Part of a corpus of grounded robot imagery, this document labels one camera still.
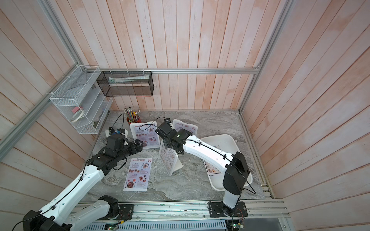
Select white menu holder front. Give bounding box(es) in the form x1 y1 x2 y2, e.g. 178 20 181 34
160 141 183 176

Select white menu holder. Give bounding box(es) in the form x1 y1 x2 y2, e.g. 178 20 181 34
130 121 161 149
172 119 198 135
160 141 183 176

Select dim sum menu sheet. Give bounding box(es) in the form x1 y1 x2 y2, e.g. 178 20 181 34
160 144 177 175

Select red special menu sheet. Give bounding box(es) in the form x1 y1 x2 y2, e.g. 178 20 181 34
123 158 153 192

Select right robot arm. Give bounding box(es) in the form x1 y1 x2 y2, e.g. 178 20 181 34
155 118 252 212

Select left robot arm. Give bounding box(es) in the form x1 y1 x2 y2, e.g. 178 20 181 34
22 134 144 231

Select white menu holder back right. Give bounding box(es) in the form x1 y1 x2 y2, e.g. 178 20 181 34
172 119 198 135

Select white menu holder back left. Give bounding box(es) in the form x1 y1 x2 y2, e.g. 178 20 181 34
130 121 161 149

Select dim sum menu in tray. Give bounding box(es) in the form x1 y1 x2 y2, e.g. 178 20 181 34
204 161 222 174

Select red pencil cup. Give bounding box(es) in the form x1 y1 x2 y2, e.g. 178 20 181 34
126 117 142 125

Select coloured pencils bundle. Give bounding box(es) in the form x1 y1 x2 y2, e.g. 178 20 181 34
124 107 140 121

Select white plastic tray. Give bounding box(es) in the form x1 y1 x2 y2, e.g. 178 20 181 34
201 134 240 192

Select black mesh basket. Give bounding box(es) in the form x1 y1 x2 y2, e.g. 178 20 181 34
97 70 154 97

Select white tape roll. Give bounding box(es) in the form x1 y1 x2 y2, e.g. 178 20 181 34
70 110 84 123

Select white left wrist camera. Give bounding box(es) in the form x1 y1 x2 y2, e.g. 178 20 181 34
110 127 128 140

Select white wire shelf rack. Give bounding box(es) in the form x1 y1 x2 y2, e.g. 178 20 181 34
50 65 112 135

